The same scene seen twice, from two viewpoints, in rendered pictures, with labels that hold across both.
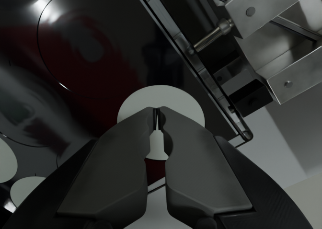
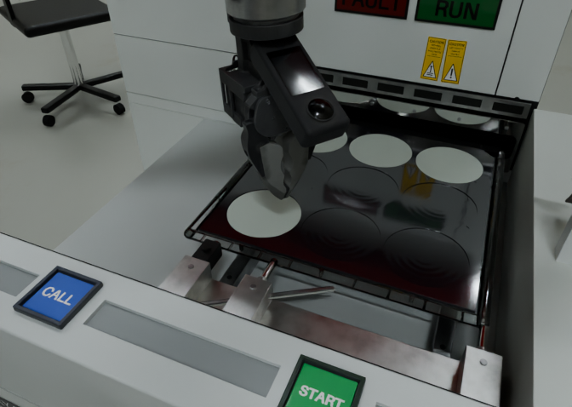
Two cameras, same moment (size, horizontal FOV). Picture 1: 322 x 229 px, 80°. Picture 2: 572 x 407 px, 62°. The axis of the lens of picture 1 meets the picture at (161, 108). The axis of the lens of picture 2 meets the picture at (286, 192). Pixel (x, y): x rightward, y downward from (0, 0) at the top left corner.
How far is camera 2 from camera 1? 0.45 m
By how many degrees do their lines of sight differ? 30
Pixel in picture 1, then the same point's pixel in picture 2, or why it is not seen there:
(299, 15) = not seen: hidden behind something
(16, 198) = not seen: hidden behind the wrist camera
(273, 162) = (108, 249)
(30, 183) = (335, 144)
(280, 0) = (237, 300)
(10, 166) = (355, 151)
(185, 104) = (255, 231)
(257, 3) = (252, 292)
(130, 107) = (294, 214)
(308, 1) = not seen: hidden behind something
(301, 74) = (185, 275)
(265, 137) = (136, 266)
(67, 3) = (368, 248)
